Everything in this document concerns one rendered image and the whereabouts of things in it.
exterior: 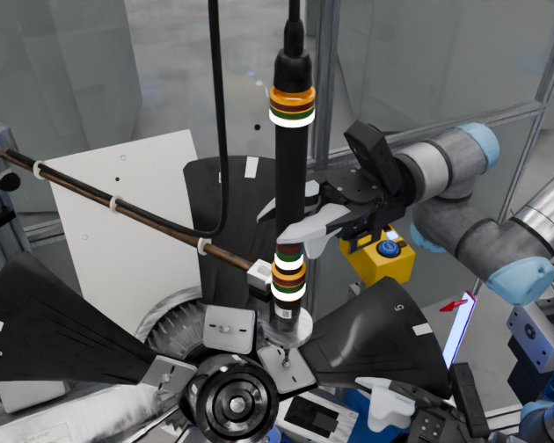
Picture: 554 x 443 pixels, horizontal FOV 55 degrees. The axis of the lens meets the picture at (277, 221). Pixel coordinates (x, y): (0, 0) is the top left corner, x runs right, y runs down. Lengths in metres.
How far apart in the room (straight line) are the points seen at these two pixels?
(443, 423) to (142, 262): 0.56
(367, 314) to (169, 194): 0.41
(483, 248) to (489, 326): 1.80
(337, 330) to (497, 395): 1.52
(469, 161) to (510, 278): 0.16
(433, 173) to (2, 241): 0.90
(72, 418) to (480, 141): 0.72
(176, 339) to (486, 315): 1.89
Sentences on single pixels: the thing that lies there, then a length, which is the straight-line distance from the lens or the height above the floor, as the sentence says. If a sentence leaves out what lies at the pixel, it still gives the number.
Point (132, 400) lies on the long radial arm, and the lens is 0.91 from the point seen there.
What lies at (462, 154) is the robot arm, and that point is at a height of 1.49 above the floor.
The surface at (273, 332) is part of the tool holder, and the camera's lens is 0.74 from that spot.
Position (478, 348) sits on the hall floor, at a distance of 2.46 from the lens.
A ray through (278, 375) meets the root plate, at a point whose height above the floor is 1.19.
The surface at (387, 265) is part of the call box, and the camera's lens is 1.17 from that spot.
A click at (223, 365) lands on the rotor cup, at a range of 0.75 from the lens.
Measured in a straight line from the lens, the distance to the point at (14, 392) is 0.95.
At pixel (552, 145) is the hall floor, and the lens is 3.87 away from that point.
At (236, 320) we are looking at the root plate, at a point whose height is 1.27.
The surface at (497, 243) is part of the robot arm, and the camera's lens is 0.76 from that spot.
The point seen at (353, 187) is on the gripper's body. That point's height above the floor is 1.50.
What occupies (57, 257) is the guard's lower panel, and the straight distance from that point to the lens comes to 1.50.
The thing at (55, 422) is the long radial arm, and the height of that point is 1.13.
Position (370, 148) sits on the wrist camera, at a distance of 0.59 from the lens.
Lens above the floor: 1.89
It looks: 42 degrees down
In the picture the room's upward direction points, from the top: straight up
